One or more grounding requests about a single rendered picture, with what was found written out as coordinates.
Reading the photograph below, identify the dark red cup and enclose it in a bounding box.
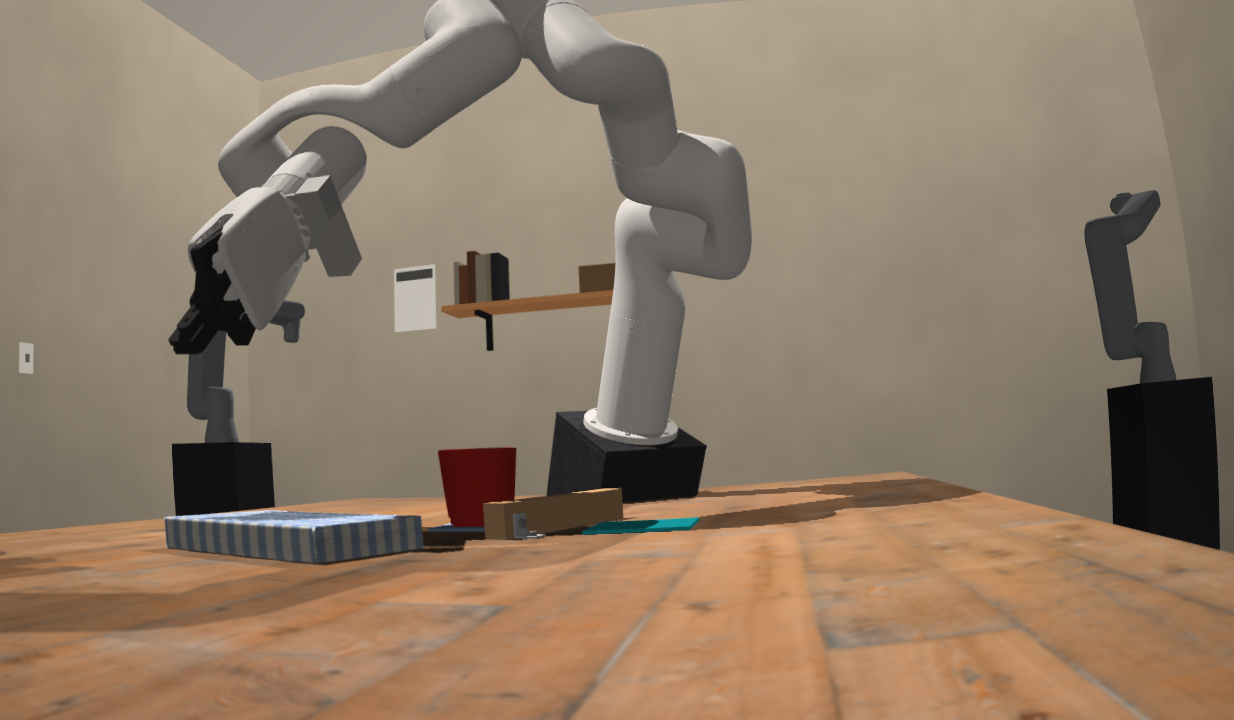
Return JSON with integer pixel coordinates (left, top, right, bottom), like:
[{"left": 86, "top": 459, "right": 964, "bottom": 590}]
[{"left": 438, "top": 447, "right": 516, "bottom": 527}]

